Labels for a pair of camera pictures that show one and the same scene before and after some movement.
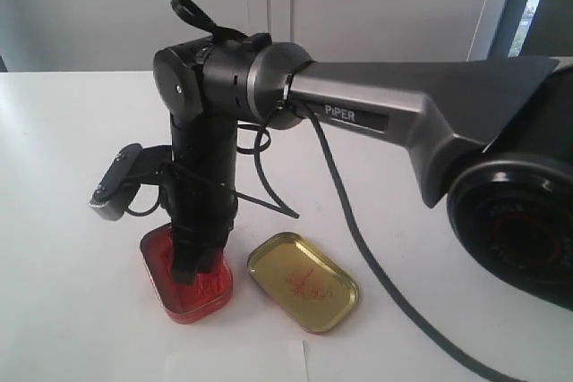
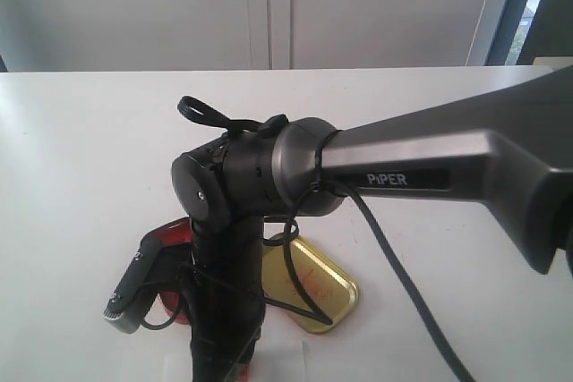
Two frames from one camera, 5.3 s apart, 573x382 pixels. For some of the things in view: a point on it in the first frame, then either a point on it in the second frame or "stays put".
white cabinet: [112, 12] stays put
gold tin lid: [318, 292] stays put
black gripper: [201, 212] -> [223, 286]
